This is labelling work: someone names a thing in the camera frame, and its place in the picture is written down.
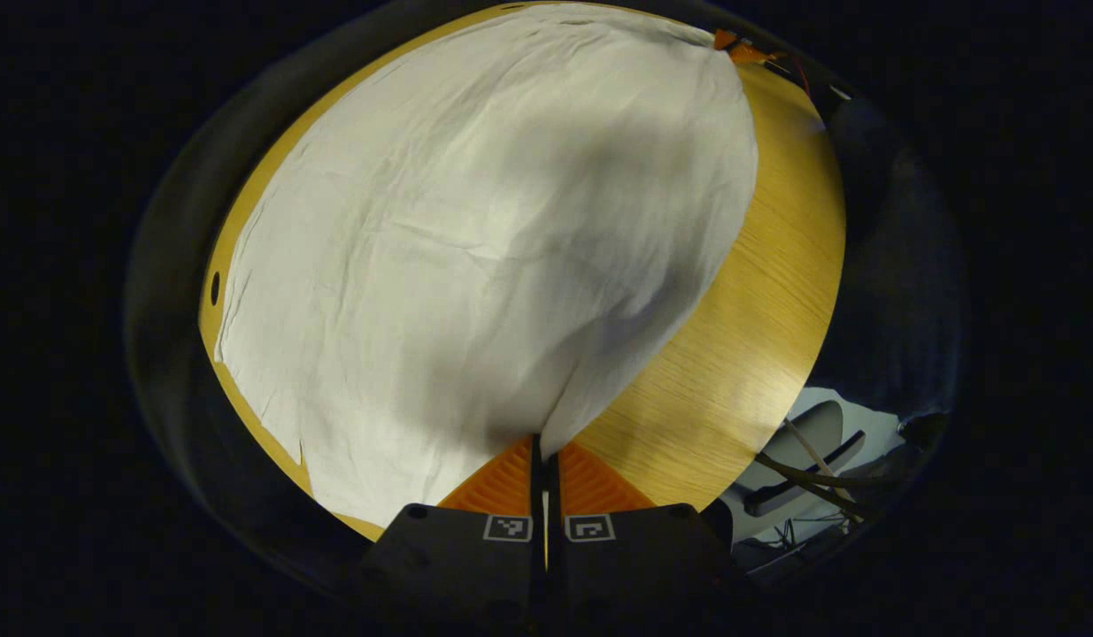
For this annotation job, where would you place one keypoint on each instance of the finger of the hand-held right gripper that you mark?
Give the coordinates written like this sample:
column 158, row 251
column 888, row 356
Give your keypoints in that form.
column 742, row 49

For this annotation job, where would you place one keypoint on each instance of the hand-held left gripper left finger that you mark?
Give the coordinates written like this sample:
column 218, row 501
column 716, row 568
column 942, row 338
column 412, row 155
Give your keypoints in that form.
column 457, row 557

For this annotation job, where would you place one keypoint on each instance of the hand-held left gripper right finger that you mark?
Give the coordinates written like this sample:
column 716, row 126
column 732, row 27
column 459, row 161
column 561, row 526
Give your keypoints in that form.
column 635, row 557

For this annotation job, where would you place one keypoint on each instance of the white jeans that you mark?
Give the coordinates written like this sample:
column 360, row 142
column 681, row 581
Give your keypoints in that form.
column 475, row 248

